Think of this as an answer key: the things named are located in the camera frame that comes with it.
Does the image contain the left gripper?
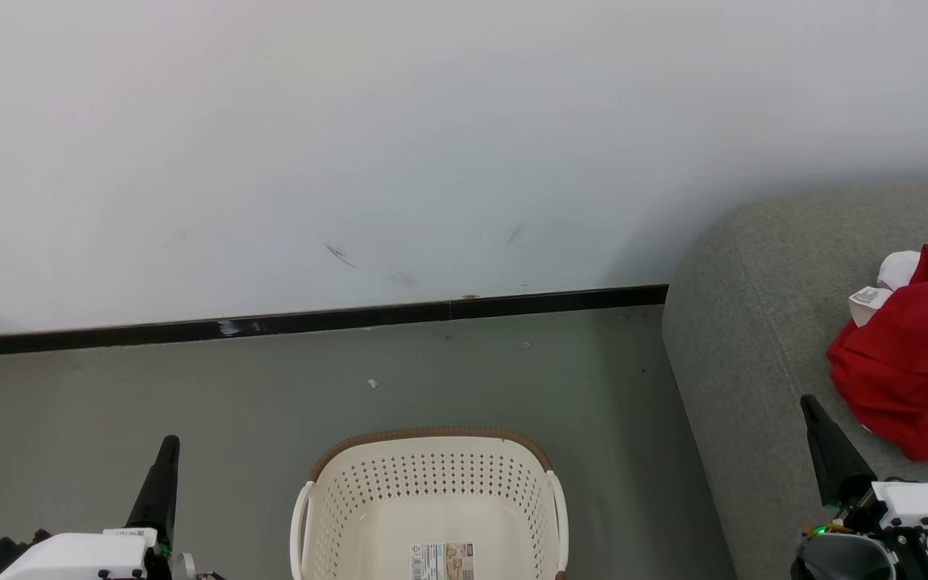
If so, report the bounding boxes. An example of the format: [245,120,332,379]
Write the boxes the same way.
[0,435,201,580]

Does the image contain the printed basket label sticker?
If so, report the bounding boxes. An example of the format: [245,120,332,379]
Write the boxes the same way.
[409,542,476,580]

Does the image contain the grey fabric sofa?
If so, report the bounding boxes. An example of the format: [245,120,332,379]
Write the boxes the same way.
[661,177,928,580]

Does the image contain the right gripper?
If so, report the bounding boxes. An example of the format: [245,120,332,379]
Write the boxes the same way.
[800,394,928,566]

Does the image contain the cream plastic laundry basket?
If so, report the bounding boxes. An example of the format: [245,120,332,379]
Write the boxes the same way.
[290,427,570,580]

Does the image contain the red shorts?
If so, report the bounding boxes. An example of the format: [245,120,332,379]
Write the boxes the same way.
[826,338,928,462]

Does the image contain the black baseboard strip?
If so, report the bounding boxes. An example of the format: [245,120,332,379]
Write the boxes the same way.
[0,284,669,359]

